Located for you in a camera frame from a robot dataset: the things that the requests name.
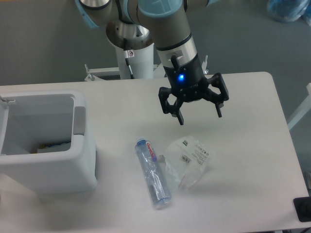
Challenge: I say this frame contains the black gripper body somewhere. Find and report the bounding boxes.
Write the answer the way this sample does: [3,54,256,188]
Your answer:
[162,54,208,102]

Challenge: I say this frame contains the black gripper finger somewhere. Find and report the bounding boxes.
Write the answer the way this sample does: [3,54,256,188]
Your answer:
[158,87,184,125]
[203,73,229,117]

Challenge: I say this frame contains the clear plastic water bottle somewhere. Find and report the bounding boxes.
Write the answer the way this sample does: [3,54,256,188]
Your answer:
[135,137,172,210]

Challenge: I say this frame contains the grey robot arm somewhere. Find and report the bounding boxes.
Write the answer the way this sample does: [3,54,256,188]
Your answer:
[76,0,229,125]

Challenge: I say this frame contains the trash inside bin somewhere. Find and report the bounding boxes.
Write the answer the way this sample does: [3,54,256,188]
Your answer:
[36,142,71,153]

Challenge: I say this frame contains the white trash can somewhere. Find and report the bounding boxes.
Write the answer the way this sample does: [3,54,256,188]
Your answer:
[0,90,97,194]

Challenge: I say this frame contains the clear plastic wrapper bag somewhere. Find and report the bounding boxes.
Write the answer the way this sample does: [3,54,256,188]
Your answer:
[159,135,216,193]

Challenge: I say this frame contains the blue plastic bag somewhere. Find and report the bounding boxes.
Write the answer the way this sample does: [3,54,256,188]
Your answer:
[266,0,311,26]

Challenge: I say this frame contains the black device at table edge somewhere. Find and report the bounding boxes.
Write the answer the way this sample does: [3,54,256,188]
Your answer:
[293,197,311,222]

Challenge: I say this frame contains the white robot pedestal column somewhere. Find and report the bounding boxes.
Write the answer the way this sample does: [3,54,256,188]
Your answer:
[105,19,155,80]

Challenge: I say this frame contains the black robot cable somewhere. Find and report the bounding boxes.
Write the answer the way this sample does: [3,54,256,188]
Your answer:
[122,38,135,80]

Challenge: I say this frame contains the white pedestal base frame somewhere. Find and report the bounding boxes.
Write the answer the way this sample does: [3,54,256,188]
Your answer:
[84,55,209,82]

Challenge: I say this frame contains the white frame leg right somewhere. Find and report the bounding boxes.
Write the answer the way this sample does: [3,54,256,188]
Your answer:
[287,83,311,131]

